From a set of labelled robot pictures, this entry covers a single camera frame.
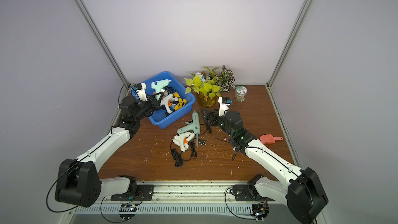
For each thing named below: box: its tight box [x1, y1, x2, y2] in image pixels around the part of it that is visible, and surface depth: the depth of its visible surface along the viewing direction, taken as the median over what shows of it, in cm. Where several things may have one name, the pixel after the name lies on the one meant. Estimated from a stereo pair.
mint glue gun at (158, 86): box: [151, 78, 172, 100], surface depth 80 cm
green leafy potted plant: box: [184, 66, 222, 108], surface depth 92 cm
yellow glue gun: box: [173, 92, 188, 111], surface depth 105 cm
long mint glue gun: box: [177, 109, 201, 146], surface depth 95 cm
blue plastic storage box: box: [144, 71, 196, 129], surface depth 102 cm
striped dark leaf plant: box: [215, 64, 236, 92], surface depth 94 cm
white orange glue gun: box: [170, 131, 195, 152], surface depth 90 cm
